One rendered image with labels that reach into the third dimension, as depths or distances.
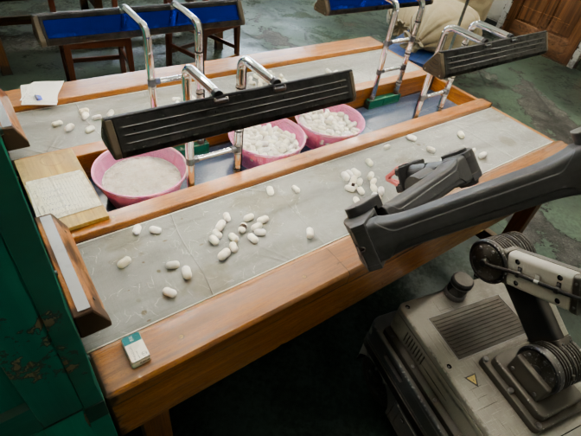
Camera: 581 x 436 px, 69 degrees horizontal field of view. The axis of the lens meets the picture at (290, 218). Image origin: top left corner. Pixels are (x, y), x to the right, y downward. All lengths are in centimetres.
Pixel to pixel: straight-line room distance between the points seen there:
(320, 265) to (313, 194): 31
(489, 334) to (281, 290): 74
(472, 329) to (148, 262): 98
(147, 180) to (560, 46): 509
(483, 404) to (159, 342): 87
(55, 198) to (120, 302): 36
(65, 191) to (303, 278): 66
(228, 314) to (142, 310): 19
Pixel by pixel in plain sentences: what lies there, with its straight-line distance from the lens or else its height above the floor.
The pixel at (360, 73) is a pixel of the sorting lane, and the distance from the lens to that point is 213.
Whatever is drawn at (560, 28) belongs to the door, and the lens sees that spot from 580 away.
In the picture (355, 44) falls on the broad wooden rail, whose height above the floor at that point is 76.
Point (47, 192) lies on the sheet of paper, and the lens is 126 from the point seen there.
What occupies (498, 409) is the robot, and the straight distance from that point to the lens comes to 136.
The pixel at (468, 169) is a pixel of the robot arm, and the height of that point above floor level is 105.
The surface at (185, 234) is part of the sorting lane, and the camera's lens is 113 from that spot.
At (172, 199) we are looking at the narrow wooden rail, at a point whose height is 76.
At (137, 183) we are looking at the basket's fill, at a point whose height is 73.
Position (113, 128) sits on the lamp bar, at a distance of 87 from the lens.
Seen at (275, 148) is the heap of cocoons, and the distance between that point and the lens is 148.
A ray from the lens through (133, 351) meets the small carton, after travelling 89.
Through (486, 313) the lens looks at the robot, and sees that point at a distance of 154.
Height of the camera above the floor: 154
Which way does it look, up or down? 42 degrees down
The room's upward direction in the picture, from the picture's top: 10 degrees clockwise
